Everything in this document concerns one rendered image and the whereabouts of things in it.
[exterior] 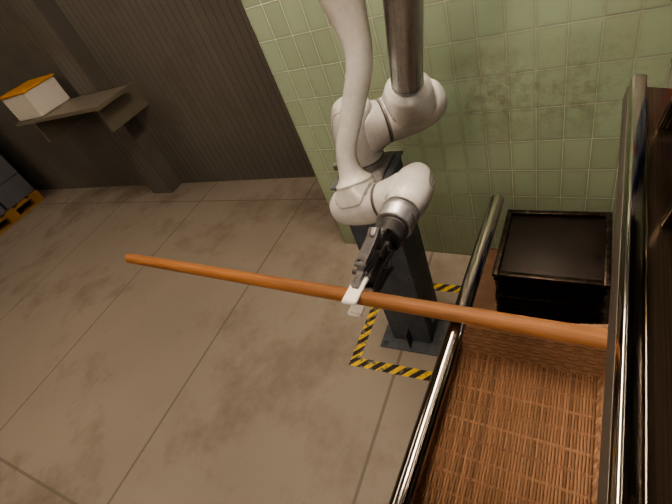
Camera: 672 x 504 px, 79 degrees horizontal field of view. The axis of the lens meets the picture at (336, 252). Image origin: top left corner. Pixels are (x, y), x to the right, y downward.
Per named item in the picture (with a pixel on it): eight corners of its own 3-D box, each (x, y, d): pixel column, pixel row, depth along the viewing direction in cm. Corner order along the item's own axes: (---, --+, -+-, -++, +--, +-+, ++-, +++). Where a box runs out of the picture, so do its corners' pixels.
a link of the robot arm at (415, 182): (430, 225, 96) (384, 231, 105) (447, 184, 105) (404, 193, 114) (410, 189, 91) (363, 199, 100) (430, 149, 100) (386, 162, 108)
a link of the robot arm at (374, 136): (337, 154, 154) (317, 100, 140) (382, 136, 153) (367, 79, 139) (346, 175, 142) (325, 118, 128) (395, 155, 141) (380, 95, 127)
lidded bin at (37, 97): (73, 98, 376) (53, 72, 361) (43, 117, 356) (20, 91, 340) (48, 103, 397) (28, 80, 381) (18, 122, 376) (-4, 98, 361)
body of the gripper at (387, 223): (404, 214, 89) (389, 244, 84) (411, 242, 95) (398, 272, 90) (373, 213, 93) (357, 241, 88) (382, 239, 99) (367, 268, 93)
